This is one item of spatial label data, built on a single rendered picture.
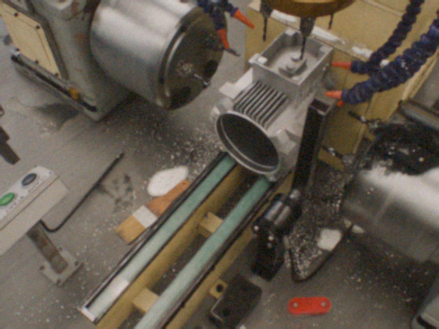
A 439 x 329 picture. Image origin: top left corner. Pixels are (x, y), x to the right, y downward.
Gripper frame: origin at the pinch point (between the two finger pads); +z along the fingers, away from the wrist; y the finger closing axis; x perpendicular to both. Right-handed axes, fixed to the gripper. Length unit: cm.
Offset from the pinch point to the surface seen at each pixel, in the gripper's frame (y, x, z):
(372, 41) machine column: 64, -31, 21
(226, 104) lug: 32.4, -17.7, 14.6
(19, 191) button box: -2.6, -0.3, 8.3
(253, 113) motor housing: 32.8, -23.5, 16.2
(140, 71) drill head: 30.1, -0.1, 6.6
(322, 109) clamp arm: 28, -43, 9
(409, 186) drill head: 33, -51, 27
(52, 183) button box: 1.7, -3.6, 9.6
